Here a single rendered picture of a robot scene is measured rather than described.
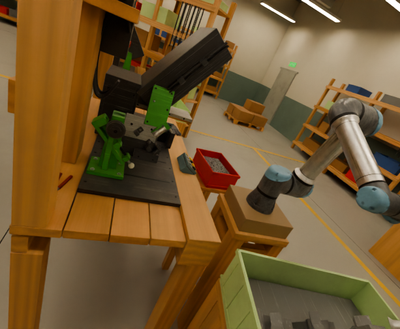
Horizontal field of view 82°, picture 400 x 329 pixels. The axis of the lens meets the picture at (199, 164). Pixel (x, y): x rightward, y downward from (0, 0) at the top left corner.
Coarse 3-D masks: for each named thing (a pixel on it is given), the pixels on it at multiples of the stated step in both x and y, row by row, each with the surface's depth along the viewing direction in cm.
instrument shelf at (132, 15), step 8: (88, 0) 68; (96, 0) 68; (104, 0) 68; (112, 0) 69; (104, 8) 69; (112, 8) 70; (120, 8) 70; (128, 8) 71; (120, 16) 71; (128, 16) 72; (136, 16) 72
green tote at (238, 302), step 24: (240, 264) 77; (264, 264) 85; (288, 264) 86; (240, 288) 72; (312, 288) 94; (336, 288) 95; (360, 288) 96; (240, 312) 69; (360, 312) 94; (384, 312) 86
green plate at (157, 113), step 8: (160, 88) 120; (152, 96) 120; (160, 96) 121; (168, 96) 122; (152, 104) 121; (160, 104) 122; (168, 104) 123; (152, 112) 122; (160, 112) 123; (168, 112) 124; (152, 120) 123; (160, 120) 124
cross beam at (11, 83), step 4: (8, 80) 57; (12, 80) 57; (8, 84) 57; (12, 84) 57; (8, 88) 57; (12, 88) 58; (8, 92) 58; (12, 92) 58; (8, 96) 58; (12, 96) 58; (8, 100) 59; (12, 100) 59; (8, 104) 59; (12, 104) 59; (8, 108) 60; (12, 108) 60; (12, 112) 60
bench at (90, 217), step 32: (64, 192) 85; (64, 224) 74; (96, 224) 78; (128, 224) 84; (160, 224) 90; (32, 256) 74; (32, 288) 81; (192, 288) 104; (32, 320) 90; (160, 320) 111
